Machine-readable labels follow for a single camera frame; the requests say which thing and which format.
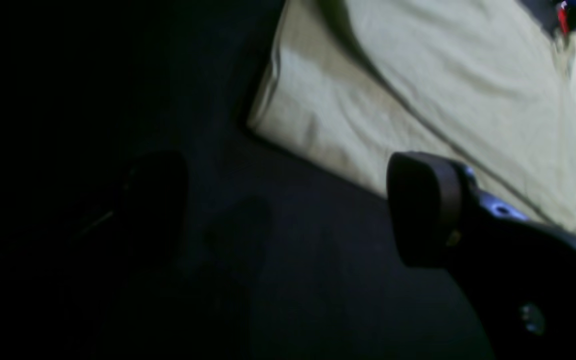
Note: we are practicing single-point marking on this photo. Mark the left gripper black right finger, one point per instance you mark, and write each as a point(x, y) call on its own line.
point(518, 275)

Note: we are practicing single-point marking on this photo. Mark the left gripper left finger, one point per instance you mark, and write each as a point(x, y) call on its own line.
point(130, 225)

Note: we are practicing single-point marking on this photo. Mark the light green T-shirt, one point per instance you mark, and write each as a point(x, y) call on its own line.
point(350, 82)

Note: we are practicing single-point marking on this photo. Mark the black table cloth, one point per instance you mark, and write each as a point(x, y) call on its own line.
point(286, 180)

